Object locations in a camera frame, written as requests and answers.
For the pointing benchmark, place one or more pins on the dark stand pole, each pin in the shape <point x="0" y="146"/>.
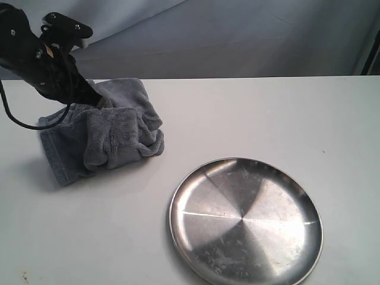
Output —
<point x="370" y="60"/>

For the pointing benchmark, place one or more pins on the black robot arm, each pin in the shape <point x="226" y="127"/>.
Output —
<point x="15" y="26"/>

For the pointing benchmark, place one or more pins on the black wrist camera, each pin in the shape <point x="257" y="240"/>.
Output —
<point x="65" y="32"/>

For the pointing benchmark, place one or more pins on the grey fleece cloth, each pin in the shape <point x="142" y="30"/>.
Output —
<point x="122" y="129"/>

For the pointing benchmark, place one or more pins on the grey fabric backdrop curtain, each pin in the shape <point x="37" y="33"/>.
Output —
<point x="218" y="39"/>

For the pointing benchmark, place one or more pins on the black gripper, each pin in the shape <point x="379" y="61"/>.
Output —
<point x="53" y="74"/>

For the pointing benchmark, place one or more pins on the round stainless steel plate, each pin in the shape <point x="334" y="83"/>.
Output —
<point x="243" y="221"/>

